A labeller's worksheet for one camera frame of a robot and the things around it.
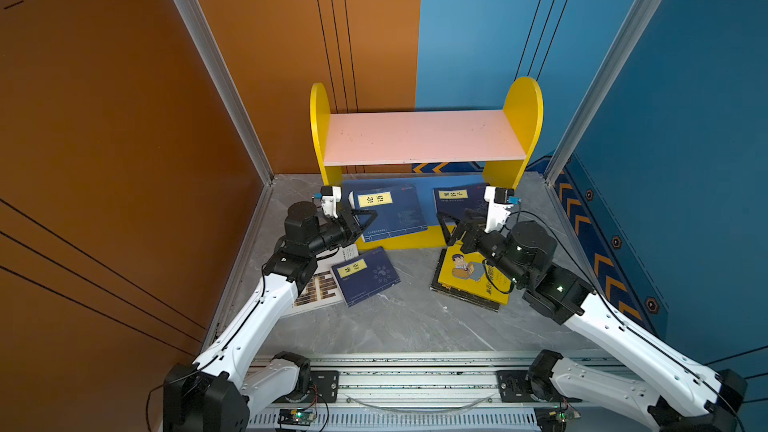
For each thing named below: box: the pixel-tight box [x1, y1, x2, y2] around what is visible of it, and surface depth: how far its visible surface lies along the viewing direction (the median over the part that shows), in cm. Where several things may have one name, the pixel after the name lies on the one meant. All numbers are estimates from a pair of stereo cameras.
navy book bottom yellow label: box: [331, 246, 401, 308], surface depth 91 cm
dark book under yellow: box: [430, 248, 500, 312], surface depth 90 cm
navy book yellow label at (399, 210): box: [349, 183, 428, 243], surface depth 75 cm
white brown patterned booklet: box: [281, 244, 359, 318], surface depth 89 cm
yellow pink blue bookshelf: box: [309, 77, 544, 189], surface depth 76 cm
